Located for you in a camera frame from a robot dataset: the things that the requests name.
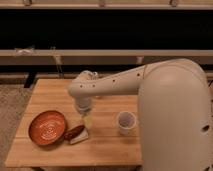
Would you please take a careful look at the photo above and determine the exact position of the grey horizontal rail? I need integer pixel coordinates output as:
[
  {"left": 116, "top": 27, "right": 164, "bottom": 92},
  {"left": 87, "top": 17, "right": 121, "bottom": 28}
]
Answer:
[{"left": 0, "top": 49, "right": 213, "bottom": 66}]

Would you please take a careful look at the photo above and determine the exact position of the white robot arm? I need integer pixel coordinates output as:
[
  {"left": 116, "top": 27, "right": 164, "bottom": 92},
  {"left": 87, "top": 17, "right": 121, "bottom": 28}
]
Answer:
[{"left": 68, "top": 59, "right": 213, "bottom": 171}]

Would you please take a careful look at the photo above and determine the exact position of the white cup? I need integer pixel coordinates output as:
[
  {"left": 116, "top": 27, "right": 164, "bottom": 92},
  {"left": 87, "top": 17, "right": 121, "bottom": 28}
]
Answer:
[{"left": 116, "top": 111, "right": 136, "bottom": 135}]

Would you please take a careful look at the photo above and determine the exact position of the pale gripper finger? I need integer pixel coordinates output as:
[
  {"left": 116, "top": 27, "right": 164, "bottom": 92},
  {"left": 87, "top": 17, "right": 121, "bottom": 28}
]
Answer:
[{"left": 82, "top": 113, "right": 92, "bottom": 129}]

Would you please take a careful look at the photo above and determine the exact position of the wooden table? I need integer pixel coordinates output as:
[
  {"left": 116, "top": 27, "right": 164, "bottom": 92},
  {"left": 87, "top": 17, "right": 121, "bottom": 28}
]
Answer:
[{"left": 5, "top": 79, "right": 142, "bottom": 167}]

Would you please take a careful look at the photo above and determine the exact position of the orange ceramic bowl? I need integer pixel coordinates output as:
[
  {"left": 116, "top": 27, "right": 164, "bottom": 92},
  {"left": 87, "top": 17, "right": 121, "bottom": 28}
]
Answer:
[{"left": 28, "top": 110, "right": 67, "bottom": 146}]

